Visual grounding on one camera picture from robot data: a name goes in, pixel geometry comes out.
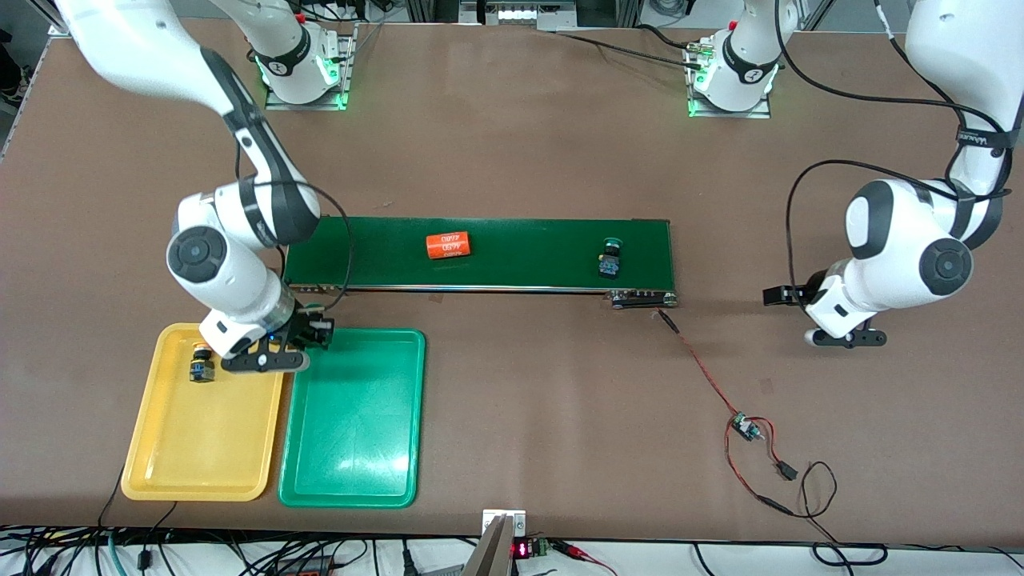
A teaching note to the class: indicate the silver-black left gripper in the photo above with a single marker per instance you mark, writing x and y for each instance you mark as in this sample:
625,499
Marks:
814,286

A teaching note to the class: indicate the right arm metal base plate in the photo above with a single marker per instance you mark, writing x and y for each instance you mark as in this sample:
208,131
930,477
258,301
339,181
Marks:
308,106

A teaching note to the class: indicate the green conveyor belt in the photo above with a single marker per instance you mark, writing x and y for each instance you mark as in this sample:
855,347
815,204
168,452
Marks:
528,272

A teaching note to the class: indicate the white lit panel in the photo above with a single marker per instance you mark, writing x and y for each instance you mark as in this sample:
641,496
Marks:
520,14

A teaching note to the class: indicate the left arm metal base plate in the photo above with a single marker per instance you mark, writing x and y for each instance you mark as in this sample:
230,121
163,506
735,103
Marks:
728,114

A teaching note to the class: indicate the green push button switch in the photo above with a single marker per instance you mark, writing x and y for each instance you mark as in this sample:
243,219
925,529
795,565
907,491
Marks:
610,264

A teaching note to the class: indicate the yellow push button switch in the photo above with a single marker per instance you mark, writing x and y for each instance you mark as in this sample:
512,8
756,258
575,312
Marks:
200,372

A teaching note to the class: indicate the green plastic tray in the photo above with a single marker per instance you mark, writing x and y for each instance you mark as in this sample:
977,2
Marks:
352,416

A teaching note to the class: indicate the silver-black right gripper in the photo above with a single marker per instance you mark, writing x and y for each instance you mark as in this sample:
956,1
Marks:
300,327

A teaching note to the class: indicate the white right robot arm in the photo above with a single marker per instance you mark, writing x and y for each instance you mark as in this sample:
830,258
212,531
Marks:
136,48

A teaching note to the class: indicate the yellow plastic tray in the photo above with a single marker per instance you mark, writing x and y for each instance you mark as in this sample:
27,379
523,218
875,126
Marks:
204,448

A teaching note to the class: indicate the aluminium frame post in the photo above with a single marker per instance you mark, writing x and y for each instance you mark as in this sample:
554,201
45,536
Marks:
62,24

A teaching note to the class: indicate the red LED display module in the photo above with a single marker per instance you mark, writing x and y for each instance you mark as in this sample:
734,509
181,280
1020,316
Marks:
522,550

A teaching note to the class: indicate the red clip lead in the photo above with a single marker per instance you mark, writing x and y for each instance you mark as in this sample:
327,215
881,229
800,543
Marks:
570,548

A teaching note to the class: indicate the small speed controller board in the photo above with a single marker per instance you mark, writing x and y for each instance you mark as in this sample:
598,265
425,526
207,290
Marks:
746,427

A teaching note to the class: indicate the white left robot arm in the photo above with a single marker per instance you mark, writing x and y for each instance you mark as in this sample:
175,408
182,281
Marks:
896,240

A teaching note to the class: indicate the grey metal bracket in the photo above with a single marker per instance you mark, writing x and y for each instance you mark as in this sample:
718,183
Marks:
492,552

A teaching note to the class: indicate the orange cylinder with 4680 print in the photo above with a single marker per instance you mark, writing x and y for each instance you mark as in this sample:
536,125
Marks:
448,246

